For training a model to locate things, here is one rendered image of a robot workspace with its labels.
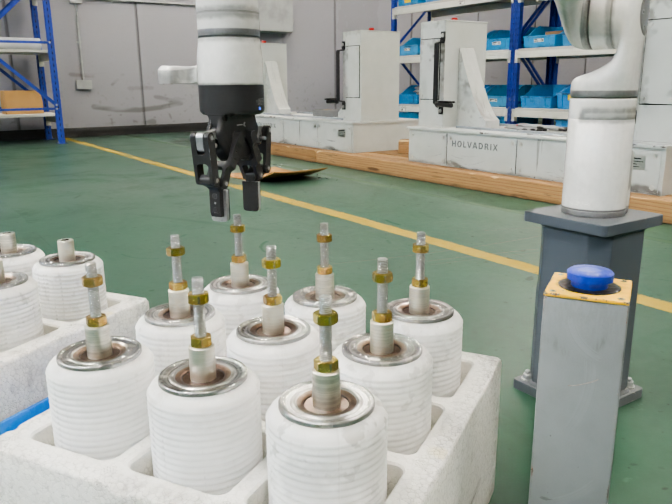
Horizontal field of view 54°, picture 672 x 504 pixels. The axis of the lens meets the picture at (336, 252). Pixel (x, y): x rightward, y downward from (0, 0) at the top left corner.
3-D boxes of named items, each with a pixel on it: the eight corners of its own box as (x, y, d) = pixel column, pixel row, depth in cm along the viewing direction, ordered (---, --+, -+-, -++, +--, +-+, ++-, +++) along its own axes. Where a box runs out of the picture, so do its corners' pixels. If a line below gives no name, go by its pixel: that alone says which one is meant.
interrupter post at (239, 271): (226, 287, 82) (225, 262, 81) (242, 283, 83) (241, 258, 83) (238, 291, 80) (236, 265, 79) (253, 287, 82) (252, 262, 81)
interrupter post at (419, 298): (420, 309, 74) (420, 281, 73) (434, 315, 72) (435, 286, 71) (403, 313, 72) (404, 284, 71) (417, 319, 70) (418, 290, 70)
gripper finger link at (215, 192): (213, 171, 75) (216, 214, 77) (198, 175, 73) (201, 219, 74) (224, 172, 75) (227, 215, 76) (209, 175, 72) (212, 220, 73)
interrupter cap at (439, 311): (422, 298, 77) (422, 293, 77) (468, 317, 71) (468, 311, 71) (370, 311, 73) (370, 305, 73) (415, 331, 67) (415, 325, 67)
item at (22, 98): (39, 112, 603) (36, 90, 598) (44, 113, 583) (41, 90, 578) (1, 113, 586) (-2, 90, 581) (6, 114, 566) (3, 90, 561)
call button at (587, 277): (568, 282, 62) (570, 261, 62) (613, 287, 60) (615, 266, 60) (563, 294, 59) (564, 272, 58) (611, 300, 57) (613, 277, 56)
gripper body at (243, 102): (238, 78, 70) (242, 165, 73) (277, 78, 78) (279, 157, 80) (181, 78, 73) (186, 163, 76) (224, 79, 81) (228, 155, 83)
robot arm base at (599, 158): (585, 204, 106) (594, 96, 102) (638, 213, 99) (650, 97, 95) (548, 211, 101) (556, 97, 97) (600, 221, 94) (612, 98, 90)
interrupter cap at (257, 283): (198, 287, 82) (197, 282, 82) (247, 275, 87) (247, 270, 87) (232, 301, 77) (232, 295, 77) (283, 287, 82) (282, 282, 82)
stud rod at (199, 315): (196, 360, 56) (190, 276, 54) (208, 359, 56) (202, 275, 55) (196, 365, 55) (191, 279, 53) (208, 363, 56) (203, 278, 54)
